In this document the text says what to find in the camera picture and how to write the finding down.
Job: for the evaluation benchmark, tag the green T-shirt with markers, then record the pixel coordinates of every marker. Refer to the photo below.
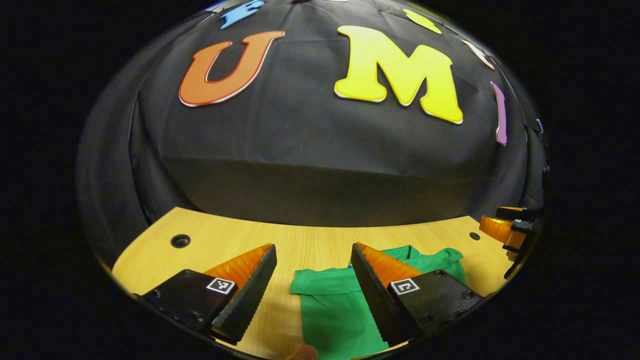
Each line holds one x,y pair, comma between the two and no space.
335,310

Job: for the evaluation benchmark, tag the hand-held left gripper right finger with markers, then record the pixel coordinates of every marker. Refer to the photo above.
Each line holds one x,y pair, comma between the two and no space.
374,292

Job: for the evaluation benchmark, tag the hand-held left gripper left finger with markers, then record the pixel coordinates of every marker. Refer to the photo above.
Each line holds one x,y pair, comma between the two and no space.
250,295

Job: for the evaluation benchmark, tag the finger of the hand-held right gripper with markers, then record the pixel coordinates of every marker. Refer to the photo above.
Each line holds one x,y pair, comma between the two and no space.
497,230
517,214

